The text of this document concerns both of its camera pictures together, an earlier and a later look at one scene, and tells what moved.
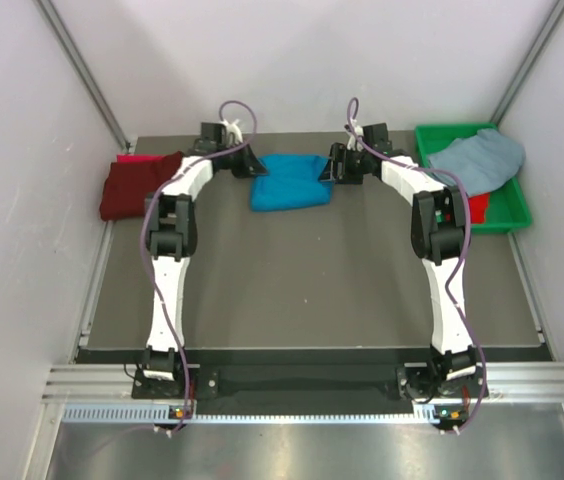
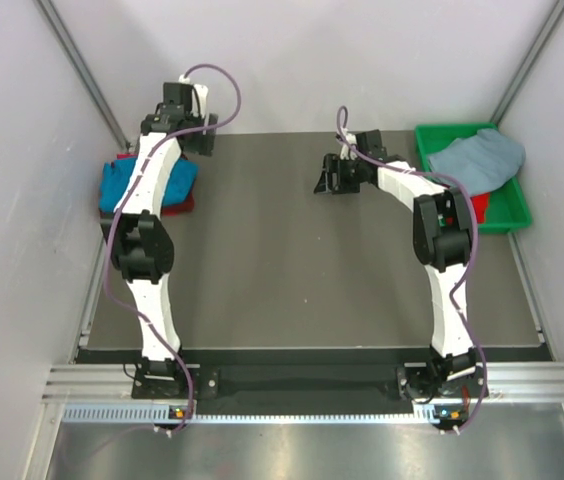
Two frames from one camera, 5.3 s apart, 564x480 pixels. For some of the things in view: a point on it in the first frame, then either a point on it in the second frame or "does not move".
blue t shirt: [293, 182] to [178, 188]
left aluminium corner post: [62, 32] does not move
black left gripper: [249, 165] to [195, 147]
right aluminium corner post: [541, 45] does not move
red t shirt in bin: [478, 203] does not move
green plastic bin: [507, 207] does not move
